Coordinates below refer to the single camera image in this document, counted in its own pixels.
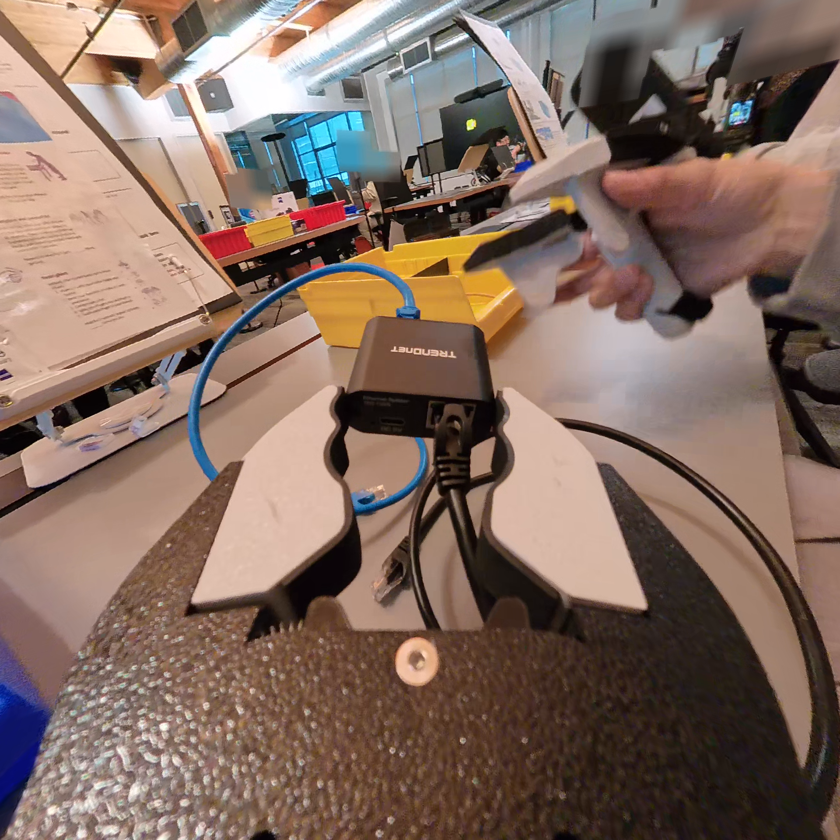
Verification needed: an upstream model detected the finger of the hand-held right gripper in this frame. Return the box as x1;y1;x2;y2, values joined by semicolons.
508;134;613;212
462;209;586;311

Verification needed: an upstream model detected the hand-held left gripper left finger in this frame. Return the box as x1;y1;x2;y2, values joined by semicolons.
189;385;363;614

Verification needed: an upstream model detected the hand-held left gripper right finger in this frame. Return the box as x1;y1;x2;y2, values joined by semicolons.
478;387;649;631

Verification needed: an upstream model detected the black ethernet cable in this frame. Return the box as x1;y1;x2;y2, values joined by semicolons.
371;402;840;808

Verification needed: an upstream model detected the blue ethernet cable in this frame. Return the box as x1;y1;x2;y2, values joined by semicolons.
188;262;431;514

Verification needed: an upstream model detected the black network adapter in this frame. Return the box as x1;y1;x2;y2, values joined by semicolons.
346;317;496;438

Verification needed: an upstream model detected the yellow divided plastic bin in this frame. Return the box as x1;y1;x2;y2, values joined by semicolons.
297;230;526;349

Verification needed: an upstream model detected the blue plastic bin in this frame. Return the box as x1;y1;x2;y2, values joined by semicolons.
0;637;50;811

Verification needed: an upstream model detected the grey desk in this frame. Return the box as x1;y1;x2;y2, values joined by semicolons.
0;314;326;509
0;289;805;815

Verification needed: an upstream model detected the white task sheet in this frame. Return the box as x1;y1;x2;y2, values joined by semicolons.
0;36;236;329

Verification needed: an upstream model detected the person's right hand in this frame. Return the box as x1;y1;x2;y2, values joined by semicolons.
554;156;805;324

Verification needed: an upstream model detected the large black monitor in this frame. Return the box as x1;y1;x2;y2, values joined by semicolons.
438;88;519;172

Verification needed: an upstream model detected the paper document stand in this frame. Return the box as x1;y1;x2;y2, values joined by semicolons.
453;10;568;161

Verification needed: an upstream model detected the wooden document stand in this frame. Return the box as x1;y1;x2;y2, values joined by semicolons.
0;13;244;490

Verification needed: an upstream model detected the long work table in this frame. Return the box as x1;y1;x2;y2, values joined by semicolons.
217;217;365;270

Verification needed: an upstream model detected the red ridged bin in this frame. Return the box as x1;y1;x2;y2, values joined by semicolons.
289;200;347;231
199;226;253;259

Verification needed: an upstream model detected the small yellow bin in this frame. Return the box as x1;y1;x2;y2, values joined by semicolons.
245;215;295;248

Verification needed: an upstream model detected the black office chair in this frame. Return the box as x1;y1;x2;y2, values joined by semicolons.
764;308;840;468

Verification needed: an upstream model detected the black floor lamp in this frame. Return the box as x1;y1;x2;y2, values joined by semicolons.
261;131;287;191

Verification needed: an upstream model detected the instruction sheet blue header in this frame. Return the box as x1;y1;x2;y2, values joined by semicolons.
0;88;204;409

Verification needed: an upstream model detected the silver ventilation duct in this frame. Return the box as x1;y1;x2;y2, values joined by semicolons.
154;0;349;83
276;0;480;93

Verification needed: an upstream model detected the black wall speaker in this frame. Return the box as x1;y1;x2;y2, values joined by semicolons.
197;75;235;114

